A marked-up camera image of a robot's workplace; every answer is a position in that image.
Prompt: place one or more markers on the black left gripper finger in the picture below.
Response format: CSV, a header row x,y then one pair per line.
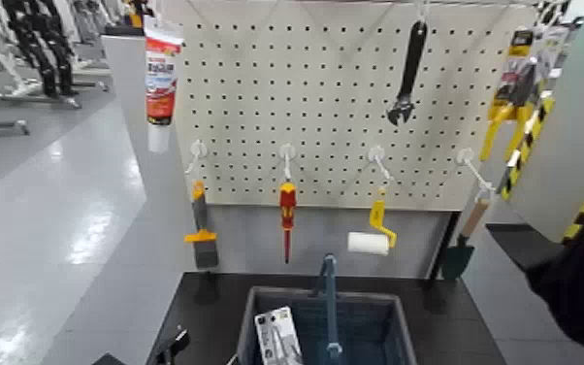
x,y
172,346

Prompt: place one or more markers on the white pegboard hook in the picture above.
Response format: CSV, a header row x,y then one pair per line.
x,y
376,153
197,149
421,10
465,155
287,151

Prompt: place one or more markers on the red yellow screwdriver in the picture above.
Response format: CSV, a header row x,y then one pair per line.
x,y
287,204

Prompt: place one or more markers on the beige perforated pegboard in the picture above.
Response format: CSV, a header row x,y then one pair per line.
x,y
297,76

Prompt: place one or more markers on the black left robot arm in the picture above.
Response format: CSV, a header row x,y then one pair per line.
x,y
108,360

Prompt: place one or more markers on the black humanoid robot on stand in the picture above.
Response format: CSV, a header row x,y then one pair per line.
x,y
42,41

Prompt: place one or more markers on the white carded tool package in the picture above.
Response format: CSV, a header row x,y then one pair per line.
x,y
276,331

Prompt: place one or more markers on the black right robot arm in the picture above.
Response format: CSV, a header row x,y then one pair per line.
x,y
582,285

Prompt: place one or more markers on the black adjustable wrench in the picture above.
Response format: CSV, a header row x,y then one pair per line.
x,y
414,56

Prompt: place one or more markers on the white red sealant tube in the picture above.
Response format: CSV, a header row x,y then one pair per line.
x,y
160,76

